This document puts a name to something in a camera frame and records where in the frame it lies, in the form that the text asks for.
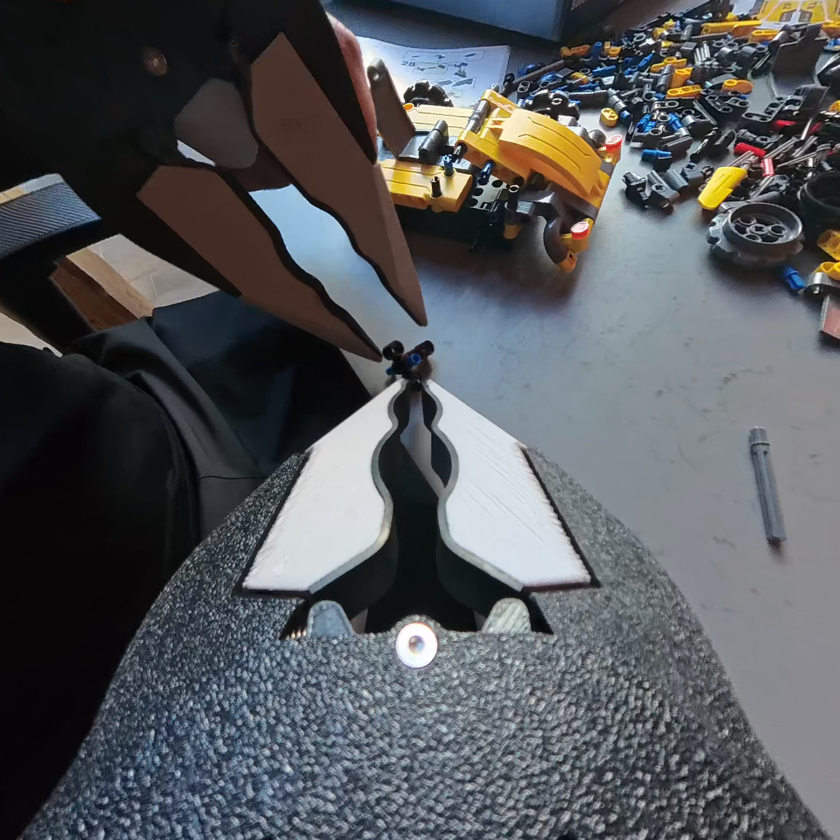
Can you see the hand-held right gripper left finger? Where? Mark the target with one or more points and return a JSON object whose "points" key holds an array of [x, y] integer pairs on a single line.
{"points": [[322, 512]]}

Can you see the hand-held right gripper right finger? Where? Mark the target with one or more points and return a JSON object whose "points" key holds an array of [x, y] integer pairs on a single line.
{"points": [[512, 519]]}

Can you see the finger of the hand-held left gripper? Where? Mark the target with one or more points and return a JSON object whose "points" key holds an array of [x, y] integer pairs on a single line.
{"points": [[335, 171], [250, 256]]}

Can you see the black brick connector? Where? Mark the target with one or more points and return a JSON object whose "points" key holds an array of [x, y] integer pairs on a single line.
{"points": [[400, 355]]}

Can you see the blue brick pin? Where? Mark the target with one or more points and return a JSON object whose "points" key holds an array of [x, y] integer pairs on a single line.
{"points": [[416, 356]]}

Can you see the yellow toy brick vehicle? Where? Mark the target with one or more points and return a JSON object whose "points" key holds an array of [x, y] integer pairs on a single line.
{"points": [[525, 158]]}

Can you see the grey brick axle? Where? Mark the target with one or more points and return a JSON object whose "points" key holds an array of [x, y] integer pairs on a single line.
{"points": [[768, 486]]}

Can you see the grey desk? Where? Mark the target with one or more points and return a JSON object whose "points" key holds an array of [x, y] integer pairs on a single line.
{"points": [[630, 394]]}

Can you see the person's left hand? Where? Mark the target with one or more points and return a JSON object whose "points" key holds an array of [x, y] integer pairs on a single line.
{"points": [[357, 79]]}

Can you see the black chair armrest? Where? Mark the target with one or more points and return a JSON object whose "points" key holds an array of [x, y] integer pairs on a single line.
{"points": [[46, 217]]}

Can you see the building instruction booklet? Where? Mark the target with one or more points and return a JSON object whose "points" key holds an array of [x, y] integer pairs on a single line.
{"points": [[446, 66]]}

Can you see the person's legs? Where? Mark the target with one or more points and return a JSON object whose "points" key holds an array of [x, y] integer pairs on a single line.
{"points": [[118, 525]]}

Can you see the blue toy box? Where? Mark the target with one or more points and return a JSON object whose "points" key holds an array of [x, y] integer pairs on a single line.
{"points": [[525, 13]]}

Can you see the pile of loose toy bricks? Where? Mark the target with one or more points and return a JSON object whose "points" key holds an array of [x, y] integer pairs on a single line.
{"points": [[722, 118]]}

